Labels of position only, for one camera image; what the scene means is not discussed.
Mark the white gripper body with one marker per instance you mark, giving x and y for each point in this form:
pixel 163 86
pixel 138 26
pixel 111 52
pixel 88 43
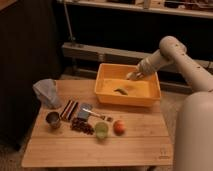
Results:
pixel 143 69

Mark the orange fruit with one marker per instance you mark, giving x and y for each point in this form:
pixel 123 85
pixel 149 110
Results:
pixel 119 127

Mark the pile of brown nuts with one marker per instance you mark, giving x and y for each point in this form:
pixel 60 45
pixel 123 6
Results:
pixel 81 126

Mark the striped brown box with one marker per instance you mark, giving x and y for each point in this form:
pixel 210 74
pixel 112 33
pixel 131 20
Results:
pixel 68 110

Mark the dark green object in tray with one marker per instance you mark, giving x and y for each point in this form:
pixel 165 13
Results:
pixel 122 91

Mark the metal shelf beam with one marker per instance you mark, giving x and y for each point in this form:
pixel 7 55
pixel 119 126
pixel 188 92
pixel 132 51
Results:
pixel 110 55

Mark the knife with brown handle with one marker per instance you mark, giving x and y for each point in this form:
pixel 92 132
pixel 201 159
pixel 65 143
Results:
pixel 103 117

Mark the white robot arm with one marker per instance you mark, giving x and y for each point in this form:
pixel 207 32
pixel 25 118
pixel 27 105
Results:
pixel 193 147

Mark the grey folded cloth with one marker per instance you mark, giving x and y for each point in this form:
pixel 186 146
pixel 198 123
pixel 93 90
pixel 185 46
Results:
pixel 46 93

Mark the metal stand pole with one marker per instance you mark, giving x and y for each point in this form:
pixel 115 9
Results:
pixel 71 36

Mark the upper shelf with clutter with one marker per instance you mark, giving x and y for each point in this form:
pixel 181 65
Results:
pixel 150 6

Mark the grey blue block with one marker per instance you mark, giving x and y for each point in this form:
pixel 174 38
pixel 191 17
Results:
pixel 82 113

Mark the metal cup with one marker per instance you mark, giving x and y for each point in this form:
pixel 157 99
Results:
pixel 53 119

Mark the orange plastic tray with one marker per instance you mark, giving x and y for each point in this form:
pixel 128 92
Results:
pixel 144 92

